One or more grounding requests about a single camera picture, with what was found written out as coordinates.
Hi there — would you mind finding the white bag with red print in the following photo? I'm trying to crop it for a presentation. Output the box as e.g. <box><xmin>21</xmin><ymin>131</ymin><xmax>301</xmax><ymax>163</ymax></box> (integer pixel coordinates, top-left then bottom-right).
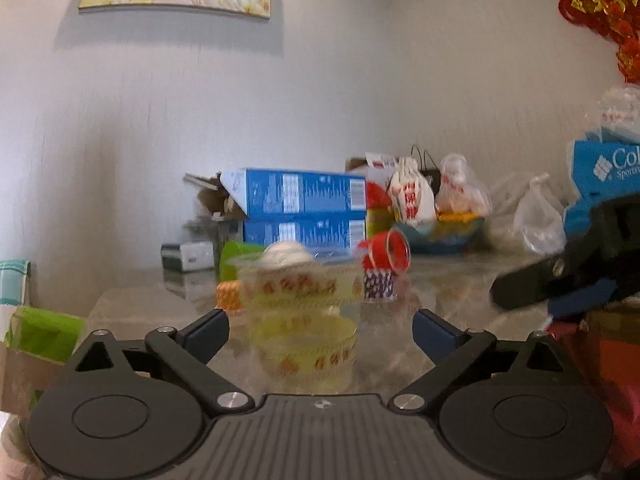
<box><xmin>387</xmin><ymin>156</ymin><xmax>437</xmax><ymax>227</ymax></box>

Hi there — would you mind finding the orange patterned cup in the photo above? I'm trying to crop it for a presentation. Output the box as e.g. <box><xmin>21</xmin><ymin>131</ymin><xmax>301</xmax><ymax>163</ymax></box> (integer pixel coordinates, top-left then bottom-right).
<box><xmin>215</xmin><ymin>281</ymin><xmax>246</xmax><ymax>316</ymax></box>

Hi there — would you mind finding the large blue carton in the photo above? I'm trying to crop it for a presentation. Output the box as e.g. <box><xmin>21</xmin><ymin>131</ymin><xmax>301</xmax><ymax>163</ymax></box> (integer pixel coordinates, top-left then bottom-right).
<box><xmin>220</xmin><ymin>167</ymin><xmax>368</xmax><ymax>221</ymax></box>
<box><xmin>243</xmin><ymin>219</ymin><xmax>368</xmax><ymax>252</ymax></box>

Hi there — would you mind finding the green bag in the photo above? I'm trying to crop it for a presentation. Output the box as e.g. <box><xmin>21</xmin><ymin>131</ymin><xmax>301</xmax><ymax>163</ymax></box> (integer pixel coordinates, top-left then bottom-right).
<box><xmin>4</xmin><ymin>306</ymin><xmax>87</xmax><ymax>363</ymax></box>

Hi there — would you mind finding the grey small box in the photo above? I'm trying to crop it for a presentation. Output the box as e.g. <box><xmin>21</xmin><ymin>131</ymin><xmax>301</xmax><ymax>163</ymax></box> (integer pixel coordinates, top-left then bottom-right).
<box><xmin>161</xmin><ymin>241</ymin><xmax>217</xmax><ymax>273</ymax></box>

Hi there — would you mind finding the blue basin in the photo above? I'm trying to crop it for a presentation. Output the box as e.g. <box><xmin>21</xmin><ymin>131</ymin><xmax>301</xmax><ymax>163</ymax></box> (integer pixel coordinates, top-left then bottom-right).
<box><xmin>392</xmin><ymin>215</ymin><xmax>486</xmax><ymax>256</ymax></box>

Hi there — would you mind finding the blue white patterned cup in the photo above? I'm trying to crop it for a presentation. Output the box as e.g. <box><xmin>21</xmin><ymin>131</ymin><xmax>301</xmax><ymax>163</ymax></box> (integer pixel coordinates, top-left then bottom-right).
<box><xmin>362</xmin><ymin>267</ymin><xmax>398</xmax><ymax>302</ymax></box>

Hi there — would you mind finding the black paper bag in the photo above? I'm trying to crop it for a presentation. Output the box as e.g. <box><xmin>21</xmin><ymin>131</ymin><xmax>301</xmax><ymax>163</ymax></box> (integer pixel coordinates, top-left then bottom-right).
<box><xmin>410</xmin><ymin>144</ymin><xmax>443</xmax><ymax>196</ymax></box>

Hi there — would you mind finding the teal checked cloth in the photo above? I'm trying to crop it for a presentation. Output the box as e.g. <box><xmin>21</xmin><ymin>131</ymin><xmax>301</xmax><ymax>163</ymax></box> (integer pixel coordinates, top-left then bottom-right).
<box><xmin>0</xmin><ymin>259</ymin><xmax>32</xmax><ymax>307</ymax></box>

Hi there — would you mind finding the clear plastic bag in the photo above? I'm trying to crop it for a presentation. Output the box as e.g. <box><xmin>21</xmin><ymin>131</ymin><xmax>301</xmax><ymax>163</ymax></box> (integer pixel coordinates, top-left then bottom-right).
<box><xmin>512</xmin><ymin>173</ymin><xmax>568</xmax><ymax>256</ymax></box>

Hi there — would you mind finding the red cup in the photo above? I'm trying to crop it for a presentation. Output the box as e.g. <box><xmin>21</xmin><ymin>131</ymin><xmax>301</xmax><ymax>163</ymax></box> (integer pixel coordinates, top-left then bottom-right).
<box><xmin>356</xmin><ymin>228</ymin><xmax>412</xmax><ymax>276</ymax></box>

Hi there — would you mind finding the white ball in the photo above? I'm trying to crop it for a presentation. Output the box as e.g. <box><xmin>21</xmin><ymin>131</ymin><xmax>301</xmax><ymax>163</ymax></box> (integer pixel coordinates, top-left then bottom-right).
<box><xmin>262</xmin><ymin>241</ymin><xmax>312</xmax><ymax>270</ymax></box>

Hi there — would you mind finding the blue shoe box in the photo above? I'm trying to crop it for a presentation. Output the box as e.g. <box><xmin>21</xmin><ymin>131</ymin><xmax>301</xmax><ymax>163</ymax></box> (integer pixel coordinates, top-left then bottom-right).
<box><xmin>563</xmin><ymin>127</ymin><xmax>640</xmax><ymax>236</ymax></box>

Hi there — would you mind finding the green cup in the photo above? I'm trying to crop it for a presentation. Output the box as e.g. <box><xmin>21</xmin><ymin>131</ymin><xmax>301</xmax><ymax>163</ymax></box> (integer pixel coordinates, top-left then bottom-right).
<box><xmin>218</xmin><ymin>240</ymin><xmax>265</xmax><ymax>283</ymax></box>

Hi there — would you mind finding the clear bag with red print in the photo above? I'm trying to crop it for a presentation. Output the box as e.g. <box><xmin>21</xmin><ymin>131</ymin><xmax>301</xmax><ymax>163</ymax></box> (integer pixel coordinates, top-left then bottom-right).
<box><xmin>435</xmin><ymin>153</ymin><xmax>493</xmax><ymax>218</ymax></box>

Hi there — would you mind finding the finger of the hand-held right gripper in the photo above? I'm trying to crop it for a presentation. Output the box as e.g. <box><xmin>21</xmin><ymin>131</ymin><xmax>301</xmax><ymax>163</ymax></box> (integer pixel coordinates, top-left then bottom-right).
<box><xmin>490</xmin><ymin>252</ymin><xmax>596</xmax><ymax>312</ymax></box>
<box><xmin>546</xmin><ymin>278</ymin><xmax>619</xmax><ymax>320</ymax></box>

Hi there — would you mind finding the clear cup with yellow print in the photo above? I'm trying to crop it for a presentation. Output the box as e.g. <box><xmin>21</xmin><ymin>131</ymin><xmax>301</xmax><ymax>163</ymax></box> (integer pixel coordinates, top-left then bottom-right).
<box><xmin>229</xmin><ymin>252</ymin><xmax>362</xmax><ymax>395</ymax></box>

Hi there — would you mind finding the crinkled plastic bag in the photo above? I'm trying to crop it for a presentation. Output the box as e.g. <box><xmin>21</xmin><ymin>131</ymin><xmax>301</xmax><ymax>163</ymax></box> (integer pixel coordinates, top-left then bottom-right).
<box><xmin>590</xmin><ymin>85</ymin><xmax>640</xmax><ymax>141</ymax></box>

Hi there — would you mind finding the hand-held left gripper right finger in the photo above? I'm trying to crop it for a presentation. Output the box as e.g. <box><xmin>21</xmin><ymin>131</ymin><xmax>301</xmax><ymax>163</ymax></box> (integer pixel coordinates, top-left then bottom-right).
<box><xmin>389</xmin><ymin>308</ymin><xmax>569</xmax><ymax>416</ymax></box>

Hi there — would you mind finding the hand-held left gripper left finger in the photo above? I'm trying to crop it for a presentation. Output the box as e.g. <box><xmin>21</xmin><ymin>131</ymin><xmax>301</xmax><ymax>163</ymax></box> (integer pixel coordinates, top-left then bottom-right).
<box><xmin>75</xmin><ymin>308</ymin><xmax>256</xmax><ymax>417</ymax></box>

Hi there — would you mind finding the brown paper bag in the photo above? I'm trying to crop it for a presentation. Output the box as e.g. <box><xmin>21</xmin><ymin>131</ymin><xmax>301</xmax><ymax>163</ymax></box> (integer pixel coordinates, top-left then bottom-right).
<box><xmin>0</xmin><ymin>342</ymin><xmax>68</xmax><ymax>418</ymax></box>

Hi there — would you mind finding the red Chinese knot decoration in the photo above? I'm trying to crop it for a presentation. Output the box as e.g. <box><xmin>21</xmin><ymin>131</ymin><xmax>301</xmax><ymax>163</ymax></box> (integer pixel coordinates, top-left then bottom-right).
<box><xmin>557</xmin><ymin>0</ymin><xmax>640</xmax><ymax>83</ymax></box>

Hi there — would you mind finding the red and white carton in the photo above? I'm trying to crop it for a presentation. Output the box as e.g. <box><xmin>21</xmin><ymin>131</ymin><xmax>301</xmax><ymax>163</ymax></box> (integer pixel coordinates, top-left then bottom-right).
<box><xmin>364</xmin><ymin>152</ymin><xmax>401</xmax><ymax>213</ymax></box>

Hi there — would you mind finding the open cardboard box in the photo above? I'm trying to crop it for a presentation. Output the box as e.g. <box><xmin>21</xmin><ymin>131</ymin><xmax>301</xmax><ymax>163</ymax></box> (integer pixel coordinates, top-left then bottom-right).
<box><xmin>184</xmin><ymin>172</ymin><xmax>246</xmax><ymax>248</ymax></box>

